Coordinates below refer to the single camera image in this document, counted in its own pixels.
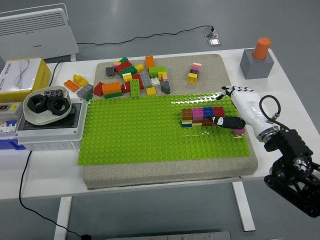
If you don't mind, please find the grey electrical enclosure box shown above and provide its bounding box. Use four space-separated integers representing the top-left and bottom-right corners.
14 97 89 152

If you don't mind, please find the green studded baseplate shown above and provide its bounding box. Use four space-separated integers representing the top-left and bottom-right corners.
76 91 252 166

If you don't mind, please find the black power cable with plug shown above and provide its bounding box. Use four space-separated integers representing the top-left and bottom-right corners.
18 61 92 240

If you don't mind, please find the white bowl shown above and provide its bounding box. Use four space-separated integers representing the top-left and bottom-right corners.
22 85 73 127

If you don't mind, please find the grey-brown mat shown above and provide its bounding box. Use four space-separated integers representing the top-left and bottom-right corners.
82 53 259 190

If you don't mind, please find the white table leg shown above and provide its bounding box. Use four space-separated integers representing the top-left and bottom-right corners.
231 181 257 233
53 196 73 240

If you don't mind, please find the white panel heater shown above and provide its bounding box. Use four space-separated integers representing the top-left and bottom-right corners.
0 3 80 63

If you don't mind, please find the brown square brick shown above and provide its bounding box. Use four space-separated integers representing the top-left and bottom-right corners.
181 108 194 121

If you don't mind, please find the lime green long brick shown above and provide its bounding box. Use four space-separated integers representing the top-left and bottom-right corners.
148 65 168 79
129 78 142 98

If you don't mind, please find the grey metal plate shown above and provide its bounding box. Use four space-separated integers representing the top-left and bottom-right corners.
104 230 232 240

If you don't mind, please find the orange long brick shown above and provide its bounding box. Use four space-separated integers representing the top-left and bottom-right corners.
145 55 156 71

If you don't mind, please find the orange flat brick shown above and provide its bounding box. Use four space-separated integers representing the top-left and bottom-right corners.
63 79 81 93

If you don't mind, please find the red square brick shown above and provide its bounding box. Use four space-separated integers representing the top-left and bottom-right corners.
213 106 226 119

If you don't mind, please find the blue square brick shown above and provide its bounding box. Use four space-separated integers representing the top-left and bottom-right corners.
202 106 215 119

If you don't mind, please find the robot right hand white shell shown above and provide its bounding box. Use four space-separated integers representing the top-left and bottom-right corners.
207 84 278 137

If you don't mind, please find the red long brick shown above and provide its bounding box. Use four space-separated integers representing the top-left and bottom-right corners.
131 73 145 91

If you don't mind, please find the grey block holder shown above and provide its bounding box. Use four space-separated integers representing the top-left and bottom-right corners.
239 48 274 80

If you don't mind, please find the dark green long brick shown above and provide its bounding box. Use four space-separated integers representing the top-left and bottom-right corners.
118 67 138 80

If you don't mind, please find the pink square brick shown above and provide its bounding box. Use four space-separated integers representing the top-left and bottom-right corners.
192 107 204 121

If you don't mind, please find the yellow curved brick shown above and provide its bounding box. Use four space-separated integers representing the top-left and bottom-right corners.
72 73 89 88

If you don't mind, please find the yellow white tissue box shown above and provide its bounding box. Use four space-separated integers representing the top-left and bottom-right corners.
0 57 52 104

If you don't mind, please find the light grey long brick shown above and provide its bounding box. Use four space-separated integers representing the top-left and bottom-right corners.
139 71 153 89
76 83 95 99

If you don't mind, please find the dark grey slope brick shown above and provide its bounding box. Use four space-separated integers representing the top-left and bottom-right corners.
160 80 172 95

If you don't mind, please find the yellow black pink brick stack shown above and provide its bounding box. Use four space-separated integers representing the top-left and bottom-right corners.
187 62 203 85

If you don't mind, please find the dark green flat brick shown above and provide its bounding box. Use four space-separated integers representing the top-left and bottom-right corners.
103 91 124 100

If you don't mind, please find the open metal floor socket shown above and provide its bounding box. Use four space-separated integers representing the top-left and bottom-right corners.
202 25 219 39

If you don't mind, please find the grey circuit breaker unit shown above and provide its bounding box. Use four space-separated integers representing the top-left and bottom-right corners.
0 101 24 136

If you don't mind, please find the small black patterned part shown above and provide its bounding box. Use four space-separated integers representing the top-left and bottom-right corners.
43 88 64 98

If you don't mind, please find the orange cylinder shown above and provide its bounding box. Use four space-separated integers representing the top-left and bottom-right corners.
252 37 272 61

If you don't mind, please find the metal floor plate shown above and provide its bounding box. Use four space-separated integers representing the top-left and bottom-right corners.
207 37 223 48

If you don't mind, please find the large black nut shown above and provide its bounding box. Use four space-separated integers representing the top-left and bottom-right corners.
46 96 70 117
26 94 49 115

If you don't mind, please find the black floor cable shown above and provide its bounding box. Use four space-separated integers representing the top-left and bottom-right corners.
75 25 216 47

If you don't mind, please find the large orange brick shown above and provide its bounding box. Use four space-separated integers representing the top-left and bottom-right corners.
101 81 123 96

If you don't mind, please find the red slope brick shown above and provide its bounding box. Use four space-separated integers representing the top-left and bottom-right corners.
92 81 106 97

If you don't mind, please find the large red brick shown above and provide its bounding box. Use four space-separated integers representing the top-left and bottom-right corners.
114 60 134 74

